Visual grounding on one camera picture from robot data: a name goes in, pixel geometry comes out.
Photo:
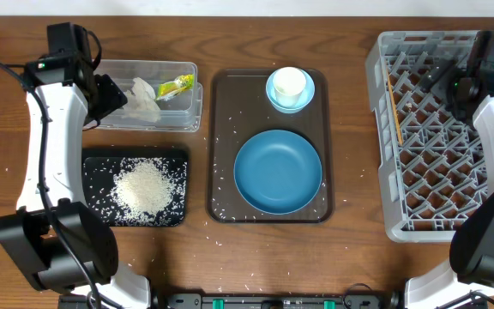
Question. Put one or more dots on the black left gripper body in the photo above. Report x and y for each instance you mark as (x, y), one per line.
(93, 83)

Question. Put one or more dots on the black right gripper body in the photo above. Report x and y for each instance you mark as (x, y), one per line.
(458, 106)

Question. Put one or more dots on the white tissue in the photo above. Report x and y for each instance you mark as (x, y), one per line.
(141, 102)

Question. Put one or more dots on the yellow green snack wrapper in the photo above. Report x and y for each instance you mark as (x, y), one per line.
(168, 90)

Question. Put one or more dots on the wooden chopstick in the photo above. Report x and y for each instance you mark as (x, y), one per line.
(394, 110)

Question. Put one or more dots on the pile of white rice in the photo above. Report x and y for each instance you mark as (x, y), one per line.
(144, 189)

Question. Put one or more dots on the light blue small bowl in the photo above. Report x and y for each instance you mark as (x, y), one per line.
(304, 99)

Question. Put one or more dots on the cream paper cup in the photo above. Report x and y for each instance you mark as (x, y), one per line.
(289, 83)

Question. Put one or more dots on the dark blue plate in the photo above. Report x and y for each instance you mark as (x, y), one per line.
(278, 172)

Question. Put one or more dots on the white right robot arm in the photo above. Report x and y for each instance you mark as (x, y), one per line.
(466, 278)

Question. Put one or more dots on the grey dishwasher rack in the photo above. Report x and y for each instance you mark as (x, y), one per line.
(437, 179)

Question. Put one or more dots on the black plastic tray bin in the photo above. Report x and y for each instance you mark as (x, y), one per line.
(144, 189)

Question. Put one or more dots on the clear plastic bin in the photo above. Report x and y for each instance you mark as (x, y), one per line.
(180, 113)

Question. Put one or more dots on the brown serving tray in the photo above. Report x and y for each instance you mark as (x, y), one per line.
(241, 109)

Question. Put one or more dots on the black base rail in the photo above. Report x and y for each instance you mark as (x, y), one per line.
(196, 301)

